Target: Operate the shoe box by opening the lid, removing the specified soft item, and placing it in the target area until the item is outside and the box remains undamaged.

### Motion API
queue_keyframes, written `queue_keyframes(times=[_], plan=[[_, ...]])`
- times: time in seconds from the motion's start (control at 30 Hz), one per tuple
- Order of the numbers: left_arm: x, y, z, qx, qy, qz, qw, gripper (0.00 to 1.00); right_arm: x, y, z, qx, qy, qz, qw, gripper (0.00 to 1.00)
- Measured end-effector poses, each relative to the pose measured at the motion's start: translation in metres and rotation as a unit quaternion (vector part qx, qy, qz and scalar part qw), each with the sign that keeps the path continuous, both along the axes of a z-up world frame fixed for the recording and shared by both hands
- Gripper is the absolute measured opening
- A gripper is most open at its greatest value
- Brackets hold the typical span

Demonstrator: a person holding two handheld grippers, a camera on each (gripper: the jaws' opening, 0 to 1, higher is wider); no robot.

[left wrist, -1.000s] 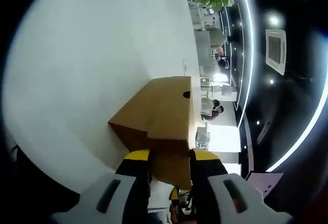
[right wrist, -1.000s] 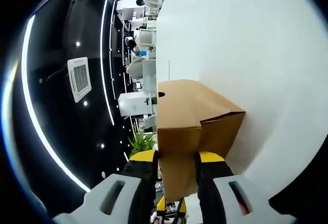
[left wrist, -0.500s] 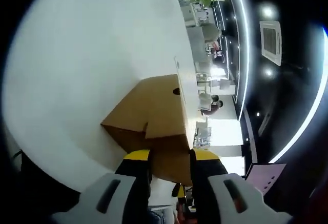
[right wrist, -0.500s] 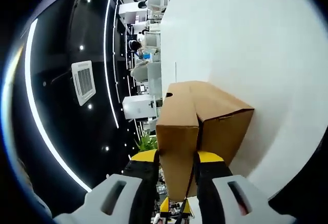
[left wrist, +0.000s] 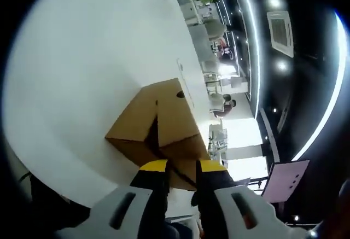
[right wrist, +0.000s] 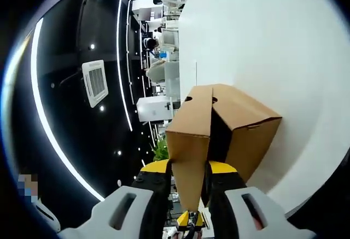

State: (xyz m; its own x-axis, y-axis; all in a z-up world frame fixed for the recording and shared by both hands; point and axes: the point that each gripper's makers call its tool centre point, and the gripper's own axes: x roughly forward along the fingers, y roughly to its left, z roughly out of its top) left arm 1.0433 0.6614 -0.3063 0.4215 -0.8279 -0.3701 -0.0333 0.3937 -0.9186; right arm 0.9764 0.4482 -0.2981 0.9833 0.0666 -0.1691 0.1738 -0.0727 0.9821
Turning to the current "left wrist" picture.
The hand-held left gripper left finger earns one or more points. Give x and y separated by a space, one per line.
123 211

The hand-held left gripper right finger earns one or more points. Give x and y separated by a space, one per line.
232 211

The brown cardboard shoe box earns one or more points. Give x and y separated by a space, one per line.
136 118

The white ceiling air vent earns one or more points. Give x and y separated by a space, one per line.
281 32

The pink wall banner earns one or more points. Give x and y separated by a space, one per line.
285 180

